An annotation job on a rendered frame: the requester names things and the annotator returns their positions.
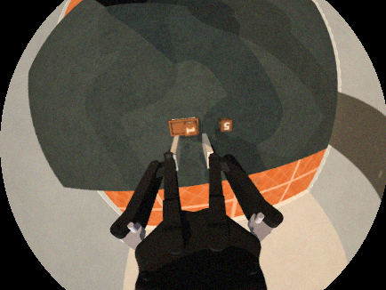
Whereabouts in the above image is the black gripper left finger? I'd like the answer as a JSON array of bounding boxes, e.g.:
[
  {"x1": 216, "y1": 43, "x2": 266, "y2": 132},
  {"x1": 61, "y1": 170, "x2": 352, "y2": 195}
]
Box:
[{"x1": 110, "y1": 135, "x2": 185, "y2": 254}]

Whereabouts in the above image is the orange-brown shallow tray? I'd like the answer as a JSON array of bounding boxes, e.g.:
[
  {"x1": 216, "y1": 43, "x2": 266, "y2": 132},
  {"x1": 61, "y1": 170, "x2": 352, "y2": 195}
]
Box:
[{"x1": 168, "y1": 117, "x2": 199, "y2": 136}]

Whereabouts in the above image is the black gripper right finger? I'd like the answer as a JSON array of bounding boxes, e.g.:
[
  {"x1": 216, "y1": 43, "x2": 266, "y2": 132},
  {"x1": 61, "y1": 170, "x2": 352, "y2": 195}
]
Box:
[{"x1": 202, "y1": 133, "x2": 284, "y2": 252}]

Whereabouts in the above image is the orange cube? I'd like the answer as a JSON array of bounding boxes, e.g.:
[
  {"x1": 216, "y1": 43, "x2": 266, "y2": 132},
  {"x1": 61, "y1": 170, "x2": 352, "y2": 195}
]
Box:
[
  {"x1": 184, "y1": 120, "x2": 197, "y2": 136},
  {"x1": 218, "y1": 117, "x2": 232, "y2": 132}
]

